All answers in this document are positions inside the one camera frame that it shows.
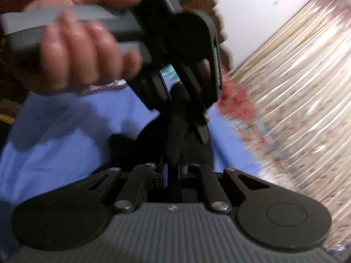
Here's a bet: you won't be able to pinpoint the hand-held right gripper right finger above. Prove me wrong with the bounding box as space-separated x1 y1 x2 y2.
179 163 272 213

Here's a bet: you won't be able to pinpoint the beige striped cloth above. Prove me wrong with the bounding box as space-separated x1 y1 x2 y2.
230 0 351 252

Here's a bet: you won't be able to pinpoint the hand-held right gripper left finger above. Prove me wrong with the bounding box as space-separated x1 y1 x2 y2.
81 163 169 213

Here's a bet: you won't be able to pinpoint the blue printed bed sheet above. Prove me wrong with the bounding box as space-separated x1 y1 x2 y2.
0 84 260 255

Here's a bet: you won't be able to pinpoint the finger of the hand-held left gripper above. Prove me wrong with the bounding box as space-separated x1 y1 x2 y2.
174 57 223 144
125 68 172 113

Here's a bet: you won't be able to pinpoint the red floral blanket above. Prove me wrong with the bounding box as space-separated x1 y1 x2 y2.
162 63 277 161

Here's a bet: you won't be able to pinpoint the person's left hand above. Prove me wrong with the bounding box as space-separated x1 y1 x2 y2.
26 0 143 94

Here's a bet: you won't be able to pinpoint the black pants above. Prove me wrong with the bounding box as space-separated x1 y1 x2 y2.
110 83 215 174

